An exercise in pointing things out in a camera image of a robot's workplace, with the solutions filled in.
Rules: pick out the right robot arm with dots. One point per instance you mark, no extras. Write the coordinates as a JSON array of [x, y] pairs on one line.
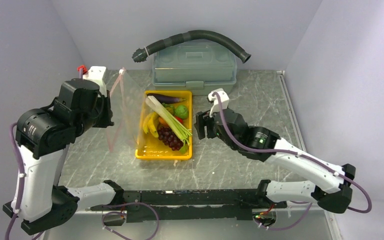
[[327, 185]]

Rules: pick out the clear zip top bag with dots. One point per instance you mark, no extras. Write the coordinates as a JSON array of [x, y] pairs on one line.
[[127, 95]]

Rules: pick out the orange red toy mango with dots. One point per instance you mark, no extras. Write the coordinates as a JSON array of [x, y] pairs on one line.
[[164, 123]]

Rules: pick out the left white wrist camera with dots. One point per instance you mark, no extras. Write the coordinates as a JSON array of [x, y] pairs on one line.
[[96, 74]]

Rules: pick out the yellow plastic tray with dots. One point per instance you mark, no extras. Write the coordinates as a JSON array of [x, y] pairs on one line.
[[151, 148]]

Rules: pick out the yellow toy bananas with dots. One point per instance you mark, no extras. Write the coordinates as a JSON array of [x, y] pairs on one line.
[[150, 124]]

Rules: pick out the red toy grapes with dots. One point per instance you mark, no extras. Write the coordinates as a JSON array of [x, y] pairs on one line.
[[169, 138]]

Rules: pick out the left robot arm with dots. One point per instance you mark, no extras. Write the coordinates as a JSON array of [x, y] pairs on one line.
[[40, 140]]

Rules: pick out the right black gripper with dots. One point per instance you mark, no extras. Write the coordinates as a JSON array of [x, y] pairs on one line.
[[203, 119]]

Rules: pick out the green toy grapes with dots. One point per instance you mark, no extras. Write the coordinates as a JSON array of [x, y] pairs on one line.
[[170, 108]]

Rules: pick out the purple toy eggplant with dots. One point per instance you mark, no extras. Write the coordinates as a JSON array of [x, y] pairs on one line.
[[165, 99]]

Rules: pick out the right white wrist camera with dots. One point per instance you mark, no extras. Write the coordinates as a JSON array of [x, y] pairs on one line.
[[220, 100]]

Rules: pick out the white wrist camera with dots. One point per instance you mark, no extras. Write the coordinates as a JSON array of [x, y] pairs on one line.
[[220, 100], [96, 74]]

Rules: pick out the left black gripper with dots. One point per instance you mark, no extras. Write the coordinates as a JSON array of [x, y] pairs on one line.
[[106, 120]]

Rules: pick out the grey plastic storage box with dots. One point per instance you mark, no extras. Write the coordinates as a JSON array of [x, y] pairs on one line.
[[196, 66]]

